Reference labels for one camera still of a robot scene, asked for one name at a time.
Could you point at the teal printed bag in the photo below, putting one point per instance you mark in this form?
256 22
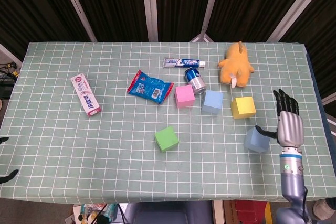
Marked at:
105 212

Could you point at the green foam cube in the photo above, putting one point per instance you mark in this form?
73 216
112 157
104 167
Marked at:
166 140

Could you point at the pink white toothpaste box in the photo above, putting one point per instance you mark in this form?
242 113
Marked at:
86 95

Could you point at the yellow foam cube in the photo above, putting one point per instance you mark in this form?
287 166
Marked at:
242 108

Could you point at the blue silver drink can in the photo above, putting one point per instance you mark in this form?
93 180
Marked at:
195 78

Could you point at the yellow plush toy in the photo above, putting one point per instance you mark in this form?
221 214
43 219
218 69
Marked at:
236 69

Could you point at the blue red snack bag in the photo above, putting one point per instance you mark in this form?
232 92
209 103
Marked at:
149 87

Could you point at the pink foam cube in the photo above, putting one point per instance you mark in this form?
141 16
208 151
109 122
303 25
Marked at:
185 96

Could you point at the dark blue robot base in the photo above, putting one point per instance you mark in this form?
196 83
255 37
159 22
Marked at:
168 213

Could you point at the red cardboard box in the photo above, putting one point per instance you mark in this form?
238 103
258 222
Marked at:
249 211

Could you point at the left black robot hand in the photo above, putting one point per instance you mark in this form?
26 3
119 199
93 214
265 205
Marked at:
8 175

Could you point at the blue white toothpaste tube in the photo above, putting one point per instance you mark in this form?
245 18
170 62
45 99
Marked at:
183 62

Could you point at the white frame pole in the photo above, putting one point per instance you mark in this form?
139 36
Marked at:
295 6
150 11
8 52
210 6
76 6
329 100

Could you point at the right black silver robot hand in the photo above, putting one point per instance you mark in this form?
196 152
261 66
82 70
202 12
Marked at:
291 129

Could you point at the green checked tablecloth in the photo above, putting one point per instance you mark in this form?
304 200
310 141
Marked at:
78 155

